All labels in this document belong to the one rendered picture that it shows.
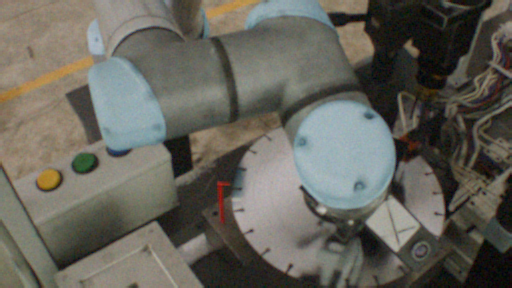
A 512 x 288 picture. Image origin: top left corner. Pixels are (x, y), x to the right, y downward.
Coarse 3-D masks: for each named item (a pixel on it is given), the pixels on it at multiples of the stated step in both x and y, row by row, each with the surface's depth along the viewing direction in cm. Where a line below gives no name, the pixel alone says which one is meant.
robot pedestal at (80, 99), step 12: (72, 96) 122; (84, 96) 122; (72, 108) 121; (84, 108) 119; (84, 120) 116; (96, 120) 116; (96, 132) 113; (168, 144) 124; (180, 144) 126; (180, 156) 129; (180, 168) 132; (192, 168) 135
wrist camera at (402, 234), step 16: (384, 208) 52; (400, 208) 52; (368, 224) 52; (384, 224) 52; (400, 224) 52; (416, 224) 53; (384, 240) 52; (400, 240) 53; (416, 240) 53; (432, 240) 53; (400, 256) 53; (416, 256) 53; (432, 256) 53
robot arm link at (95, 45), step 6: (96, 18) 106; (90, 24) 106; (96, 24) 105; (90, 30) 104; (96, 30) 103; (90, 36) 103; (96, 36) 102; (90, 42) 104; (96, 42) 103; (90, 48) 106; (96, 48) 104; (102, 48) 103; (96, 54) 105; (102, 54) 104; (96, 60) 107; (102, 60) 106
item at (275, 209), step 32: (256, 160) 80; (288, 160) 80; (416, 160) 80; (256, 192) 76; (288, 192) 76; (416, 192) 75; (256, 224) 72; (288, 224) 72; (320, 224) 72; (288, 256) 68; (320, 256) 68; (352, 256) 68; (384, 256) 68
